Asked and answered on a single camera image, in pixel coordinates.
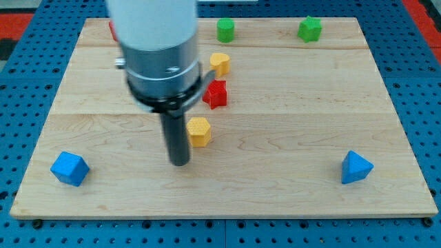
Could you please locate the red block behind arm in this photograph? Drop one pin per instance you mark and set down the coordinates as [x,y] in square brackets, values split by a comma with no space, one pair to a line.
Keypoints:
[112,30]

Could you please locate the yellow heart block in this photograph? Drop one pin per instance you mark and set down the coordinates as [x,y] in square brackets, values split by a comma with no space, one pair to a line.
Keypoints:
[220,63]

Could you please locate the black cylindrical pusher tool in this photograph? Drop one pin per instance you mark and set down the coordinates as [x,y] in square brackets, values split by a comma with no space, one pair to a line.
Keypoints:
[176,139]

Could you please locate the blue cube block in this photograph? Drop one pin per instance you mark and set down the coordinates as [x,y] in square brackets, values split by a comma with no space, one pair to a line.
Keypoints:
[70,169]

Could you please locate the blue triangle block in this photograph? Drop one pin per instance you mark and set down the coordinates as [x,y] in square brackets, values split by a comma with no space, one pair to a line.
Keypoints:
[355,168]

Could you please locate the wooden board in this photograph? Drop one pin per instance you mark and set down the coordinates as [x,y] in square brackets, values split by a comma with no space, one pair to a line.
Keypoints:
[294,111]

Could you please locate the yellow hexagon block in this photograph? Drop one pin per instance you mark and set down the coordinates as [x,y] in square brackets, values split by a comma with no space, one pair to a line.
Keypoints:
[199,131]

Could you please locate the red star block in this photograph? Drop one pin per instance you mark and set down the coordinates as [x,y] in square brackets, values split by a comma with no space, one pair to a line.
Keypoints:
[216,94]

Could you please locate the green cylinder block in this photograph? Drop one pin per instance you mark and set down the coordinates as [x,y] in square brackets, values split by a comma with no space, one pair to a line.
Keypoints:
[225,28]

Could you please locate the green star block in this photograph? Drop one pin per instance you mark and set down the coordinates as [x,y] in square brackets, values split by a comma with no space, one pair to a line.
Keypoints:
[310,29]

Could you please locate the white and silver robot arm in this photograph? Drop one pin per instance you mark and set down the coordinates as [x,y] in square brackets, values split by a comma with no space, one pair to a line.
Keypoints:
[159,42]

